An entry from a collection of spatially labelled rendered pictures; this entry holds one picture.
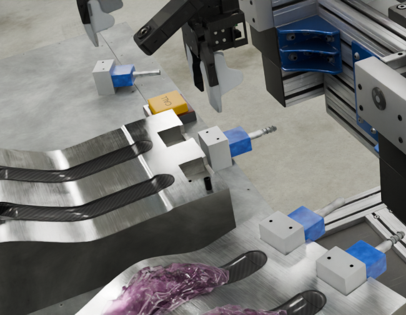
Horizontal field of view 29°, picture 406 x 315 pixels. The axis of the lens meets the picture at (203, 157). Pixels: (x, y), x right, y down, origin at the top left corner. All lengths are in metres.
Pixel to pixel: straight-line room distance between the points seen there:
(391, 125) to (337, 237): 0.96
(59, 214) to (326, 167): 1.62
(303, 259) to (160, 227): 0.21
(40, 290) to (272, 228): 0.33
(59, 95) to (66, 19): 2.56
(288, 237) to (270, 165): 1.67
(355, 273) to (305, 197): 1.57
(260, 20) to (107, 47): 0.46
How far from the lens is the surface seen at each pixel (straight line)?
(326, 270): 0.96
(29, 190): 1.16
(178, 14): 1.14
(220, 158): 1.28
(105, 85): 1.58
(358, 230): 2.05
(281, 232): 1.01
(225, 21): 1.16
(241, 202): 1.21
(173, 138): 1.27
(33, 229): 1.07
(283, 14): 1.49
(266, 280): 0.99
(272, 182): 2.60
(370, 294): 0.96
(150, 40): 1.14
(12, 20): 4.36
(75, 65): 1.75
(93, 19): 1.50
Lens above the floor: 1.53
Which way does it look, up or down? 34 degrees down
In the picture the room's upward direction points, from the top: 11 degrees counter-clockwise
